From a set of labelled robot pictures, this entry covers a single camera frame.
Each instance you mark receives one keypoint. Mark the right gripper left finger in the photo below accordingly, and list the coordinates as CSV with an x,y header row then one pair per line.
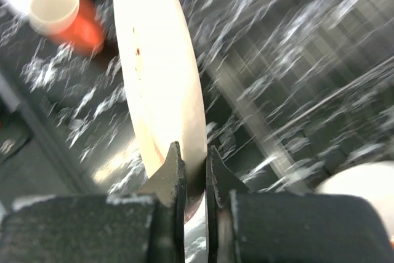
x,y
168,182

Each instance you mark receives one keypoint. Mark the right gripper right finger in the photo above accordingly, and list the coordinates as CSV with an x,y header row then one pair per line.
x,y
220,180

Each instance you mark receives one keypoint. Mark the metal wire dish rack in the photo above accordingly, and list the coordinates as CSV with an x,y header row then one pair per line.
x,y
311,110

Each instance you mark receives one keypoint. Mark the pink cream floral plate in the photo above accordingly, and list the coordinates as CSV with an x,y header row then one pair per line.
x,y
163,90

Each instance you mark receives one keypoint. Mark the orange and white bowl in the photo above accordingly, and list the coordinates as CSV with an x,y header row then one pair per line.
x,y
372,181

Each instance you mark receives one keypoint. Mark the orange mug white inside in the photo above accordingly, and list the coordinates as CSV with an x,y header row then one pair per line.
x,y
68,21

